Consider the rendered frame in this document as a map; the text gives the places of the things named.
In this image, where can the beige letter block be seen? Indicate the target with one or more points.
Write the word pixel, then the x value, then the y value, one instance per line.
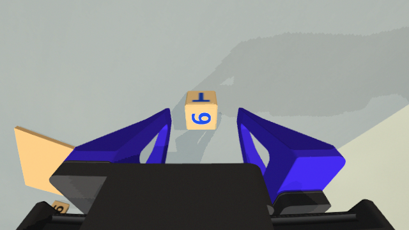
pixel 201 110
pixel 60 206

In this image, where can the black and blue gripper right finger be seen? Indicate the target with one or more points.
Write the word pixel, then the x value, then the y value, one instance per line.
pixel 297 162

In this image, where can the orange flat mat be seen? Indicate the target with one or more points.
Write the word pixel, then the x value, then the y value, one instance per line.
pixel 40 156

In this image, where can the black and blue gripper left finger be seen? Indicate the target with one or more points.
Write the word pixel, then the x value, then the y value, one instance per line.
pixel 125 145

